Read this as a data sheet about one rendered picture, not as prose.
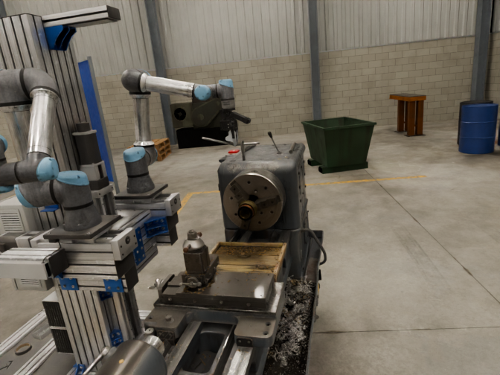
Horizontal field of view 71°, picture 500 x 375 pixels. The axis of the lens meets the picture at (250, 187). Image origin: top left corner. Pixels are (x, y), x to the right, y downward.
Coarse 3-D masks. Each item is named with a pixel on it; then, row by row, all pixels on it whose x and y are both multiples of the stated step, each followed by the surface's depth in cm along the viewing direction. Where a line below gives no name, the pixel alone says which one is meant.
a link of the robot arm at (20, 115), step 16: (0, 80) 127; (16, 80) 127; (0, 96) 128; (16, 96) 130; (16, 112) 132; (16, 128) 133; (16, 144) 135; (16, 192) 138; (32, 192) 138; (48, 192) 139
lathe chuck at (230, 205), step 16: (240, 176) 178; (256, 176) 176; (272, 176) 182; (224, 192) 183; (256, 192) 178; (272, 192) 176; (272, 208) 179; (240, 224) 186; (256, 224) 184; (272, 224) 181
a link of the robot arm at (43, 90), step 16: (32, 80) 128; (48, 80) 130; (32, 96) 128; (48, 96) 128; (32, 112) 124; (48, 112) 125; (32, 128) 120; (48, 128) 123; (32, 144) 117; (48, 144) 120; (32, 160) 114; (48, 160) 115; (16, 176) 113; (32, 176) 114; (48, 176) 115
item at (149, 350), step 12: (108, 348) 77; (120, 348) 76; (132, 348) 76; (144, 348) 76; (156, 348) 82; (96, 360) 74; (108, 360) 74; (120, 360) 72; (132, 360) 73; (144, 360) 74; (156, 360) 76; (84, 372) 71; (96, 372) 73; (108, 372) 70; (120, 372) 70; (132, 372) 71; (144, 372) 72; (156, 372) 75
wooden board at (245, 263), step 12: (228, 252) 173; (240, 252) 171; (252, 252) 170; (264, 252) 169; (276, 252) 168; (228, 264) 161; (240, 264) 160; (252, 264) 159; (264, 264) 158; (276, 264) 153; (276, 276) 145
